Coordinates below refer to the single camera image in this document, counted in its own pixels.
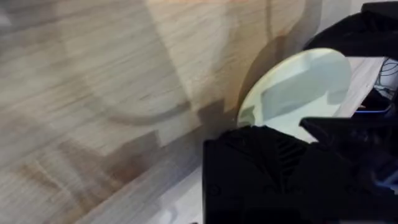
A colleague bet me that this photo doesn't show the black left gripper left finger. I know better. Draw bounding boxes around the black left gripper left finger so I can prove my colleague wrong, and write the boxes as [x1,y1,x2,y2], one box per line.
[201,125,315,224]

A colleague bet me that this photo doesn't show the black cables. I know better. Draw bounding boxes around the black cables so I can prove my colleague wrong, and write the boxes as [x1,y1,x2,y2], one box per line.
[374,58,398,91]

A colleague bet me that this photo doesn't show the pale green plate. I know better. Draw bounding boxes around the pale green plate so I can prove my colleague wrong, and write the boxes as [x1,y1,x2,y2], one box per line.
[237,48,354,144]

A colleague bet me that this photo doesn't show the white sheet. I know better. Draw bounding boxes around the white sheet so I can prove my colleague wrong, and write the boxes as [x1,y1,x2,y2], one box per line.
[335,57,387,118]

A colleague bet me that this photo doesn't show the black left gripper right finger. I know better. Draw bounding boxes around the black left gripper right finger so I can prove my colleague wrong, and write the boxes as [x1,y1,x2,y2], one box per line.
[299,116,398,194]

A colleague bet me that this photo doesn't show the black device with blue edge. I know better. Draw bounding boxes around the black device with blue edge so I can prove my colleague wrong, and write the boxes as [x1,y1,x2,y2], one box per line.
[354,89,395,115]

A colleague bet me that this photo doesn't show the black bulky object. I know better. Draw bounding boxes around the black bulky object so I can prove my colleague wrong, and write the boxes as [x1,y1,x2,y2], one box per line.
[303,1,398,60]

